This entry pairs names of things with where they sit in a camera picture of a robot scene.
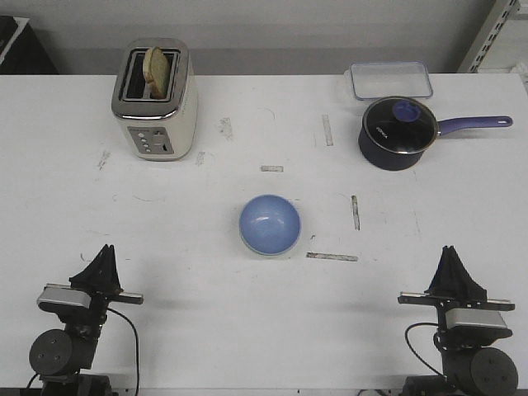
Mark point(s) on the dark blue saucepan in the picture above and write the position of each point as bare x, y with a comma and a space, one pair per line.
396, 162

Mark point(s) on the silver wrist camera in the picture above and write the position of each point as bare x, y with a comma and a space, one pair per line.
64, 301
474, 318

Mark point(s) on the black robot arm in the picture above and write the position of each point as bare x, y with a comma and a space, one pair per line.
470, 364
58, 356

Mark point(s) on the green bowl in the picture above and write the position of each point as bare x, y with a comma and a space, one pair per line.
269, 254

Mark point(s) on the cream two-slot toaster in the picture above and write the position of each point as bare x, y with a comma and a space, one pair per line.
156, 130

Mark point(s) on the blue bowl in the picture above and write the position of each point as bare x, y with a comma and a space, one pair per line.
269, 223

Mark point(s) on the white metal shelf upright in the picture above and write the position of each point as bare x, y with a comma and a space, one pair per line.
501, 43

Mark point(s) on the glass pot lid blue knob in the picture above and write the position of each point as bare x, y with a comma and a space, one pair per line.
400, 125

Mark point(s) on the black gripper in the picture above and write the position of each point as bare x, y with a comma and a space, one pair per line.
451, 278
99, 275

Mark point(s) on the clear plastic food container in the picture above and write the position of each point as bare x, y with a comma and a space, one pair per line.
374, 80

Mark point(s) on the slice of toast bread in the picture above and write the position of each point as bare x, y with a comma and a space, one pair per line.
156, 72

